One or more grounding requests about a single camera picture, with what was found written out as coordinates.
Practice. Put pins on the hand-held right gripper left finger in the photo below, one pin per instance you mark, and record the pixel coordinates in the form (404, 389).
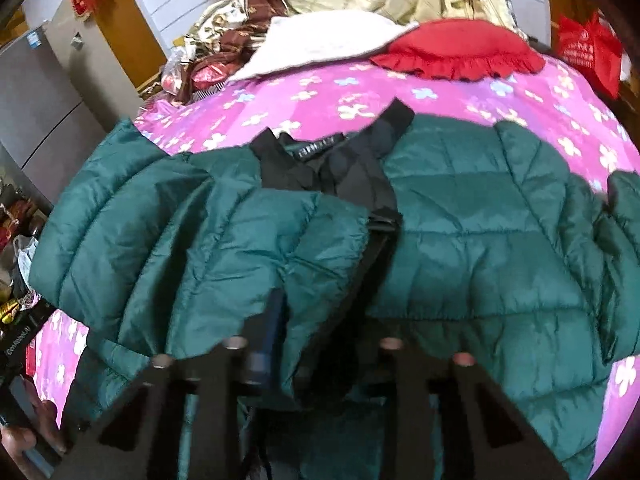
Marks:
(263, 360)

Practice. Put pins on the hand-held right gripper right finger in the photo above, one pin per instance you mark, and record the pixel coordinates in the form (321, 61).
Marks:
(407, 390)

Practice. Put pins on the green puffer jacket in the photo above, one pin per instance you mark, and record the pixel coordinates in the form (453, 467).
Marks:
(475, 220)

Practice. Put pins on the person's left hand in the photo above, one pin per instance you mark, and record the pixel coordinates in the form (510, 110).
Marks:
(47, 425)

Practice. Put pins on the white plastic bag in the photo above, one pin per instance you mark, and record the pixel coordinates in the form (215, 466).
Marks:
(26, 257)

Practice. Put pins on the pink floral bedsheet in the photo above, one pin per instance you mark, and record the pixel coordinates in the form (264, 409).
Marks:
(310, 105)

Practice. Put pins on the brown floral cloth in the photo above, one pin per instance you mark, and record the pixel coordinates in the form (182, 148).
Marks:
(225, 40)

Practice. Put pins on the orange wooden panel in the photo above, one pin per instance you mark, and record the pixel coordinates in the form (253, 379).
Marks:
(130, 35)

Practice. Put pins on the white folded cloth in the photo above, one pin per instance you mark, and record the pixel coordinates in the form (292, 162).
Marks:
(320, 40)

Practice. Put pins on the red frilled cushion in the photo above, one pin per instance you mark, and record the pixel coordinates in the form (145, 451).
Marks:
(457, 47)

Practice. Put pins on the red shopping bag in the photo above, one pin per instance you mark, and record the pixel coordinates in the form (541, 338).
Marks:
(585, 45)

